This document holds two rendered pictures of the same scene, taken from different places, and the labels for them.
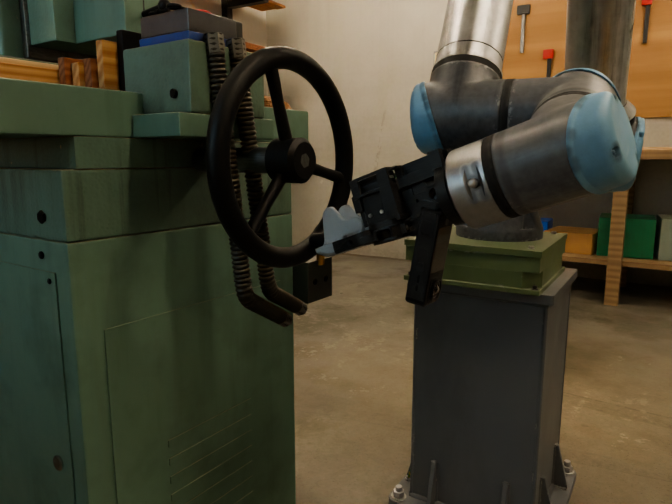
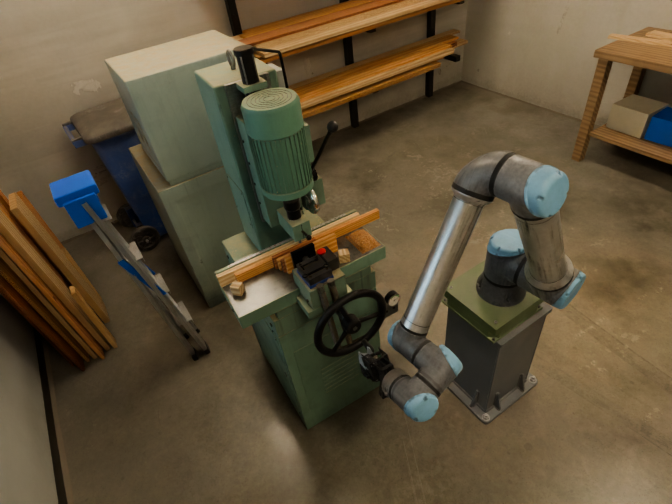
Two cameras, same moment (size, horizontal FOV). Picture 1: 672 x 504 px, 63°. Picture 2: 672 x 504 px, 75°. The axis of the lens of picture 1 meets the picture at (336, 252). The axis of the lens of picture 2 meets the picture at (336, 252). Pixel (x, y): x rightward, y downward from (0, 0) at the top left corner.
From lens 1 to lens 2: 125 cm
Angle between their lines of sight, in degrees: 41
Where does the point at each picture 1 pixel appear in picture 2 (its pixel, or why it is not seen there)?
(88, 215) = (284, 328)
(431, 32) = not seen: outside the picture
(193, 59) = (312, 296)
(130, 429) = (306, 371)
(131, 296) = (302, 341)
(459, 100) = (400, 347)
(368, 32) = not seen: outside the picture
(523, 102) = (418, 363)
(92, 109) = (281, 303)
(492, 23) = (422, 316)
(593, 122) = (409, 410)
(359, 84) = not seen: outside the picture
